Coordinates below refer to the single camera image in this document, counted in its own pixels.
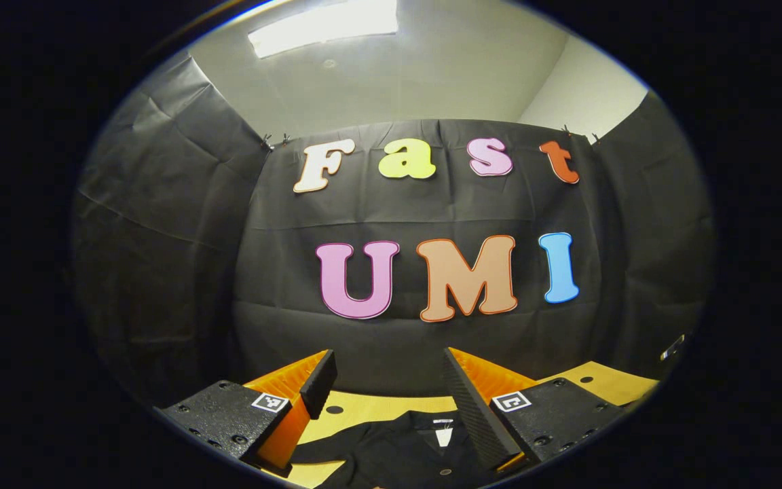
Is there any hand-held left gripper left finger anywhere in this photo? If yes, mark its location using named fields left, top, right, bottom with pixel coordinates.
left=159, top=348, right=338, bottom=477

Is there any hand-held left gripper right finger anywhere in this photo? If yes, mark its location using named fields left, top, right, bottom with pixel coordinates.
left=442, top=347, right=628, bottom=473

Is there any black buttoned garment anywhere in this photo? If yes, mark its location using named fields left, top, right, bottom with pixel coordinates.
left=289, top=410, right=500, bottom=489

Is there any black backdrop cloth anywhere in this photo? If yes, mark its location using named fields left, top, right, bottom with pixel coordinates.
left=72, top=51, right=716, bottom=408

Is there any ceiling light panel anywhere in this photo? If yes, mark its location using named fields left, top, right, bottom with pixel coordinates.
left=248, top=0, right=399, bottom=59

